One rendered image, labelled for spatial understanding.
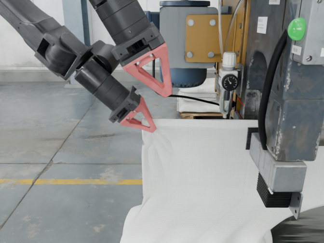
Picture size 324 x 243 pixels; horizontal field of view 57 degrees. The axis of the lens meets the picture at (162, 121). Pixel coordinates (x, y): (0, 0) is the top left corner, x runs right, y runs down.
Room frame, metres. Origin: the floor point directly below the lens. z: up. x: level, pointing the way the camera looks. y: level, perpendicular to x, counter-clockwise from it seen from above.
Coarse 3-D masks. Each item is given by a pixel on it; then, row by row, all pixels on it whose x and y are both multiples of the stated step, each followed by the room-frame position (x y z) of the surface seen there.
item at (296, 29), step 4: (296, 20) 0.42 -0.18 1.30; (300, 20) 0.42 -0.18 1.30; (292, 24) 0.42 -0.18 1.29; (296, 24) 0.42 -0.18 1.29; (300, 24) 0.41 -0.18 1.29; (304, 24) 0.41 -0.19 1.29; (288, 28) 0.43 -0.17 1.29; (292, 28) 0.42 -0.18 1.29; (296, 28) 0.42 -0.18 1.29; (300, 28) 0.41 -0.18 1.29; (304, 28) 0.41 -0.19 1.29; (288, 32) 0.43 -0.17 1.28; (292, 32) 0.42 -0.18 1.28; (296, 32) 0.41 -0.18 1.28; (300, 32) 0.41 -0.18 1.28; (292, 36) 0.42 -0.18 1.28; (296, 36) 0.42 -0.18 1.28; (300, 36) 0.41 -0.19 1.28
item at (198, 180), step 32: (160, 128) 0.62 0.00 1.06; (192, 128) 0.62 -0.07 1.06; (224, 128) 0.61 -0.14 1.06; (160, 160) 0.62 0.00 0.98; (192, 160) 0.62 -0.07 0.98; (224, 160) 0.61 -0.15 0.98; (320, 160) 0.62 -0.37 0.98; (160, 192) 0.62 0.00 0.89; (192, 192) 0.62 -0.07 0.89; (224, 192) 0.61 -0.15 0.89; (256, 192) 0.62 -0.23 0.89; (320, 192) 0.61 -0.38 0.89; (128, 224) 0.59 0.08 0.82; (160, 224) 0.57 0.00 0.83; (192, 224) 0.57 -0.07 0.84; (224, 224) 0.57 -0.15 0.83; (256, 224) 0.57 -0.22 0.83
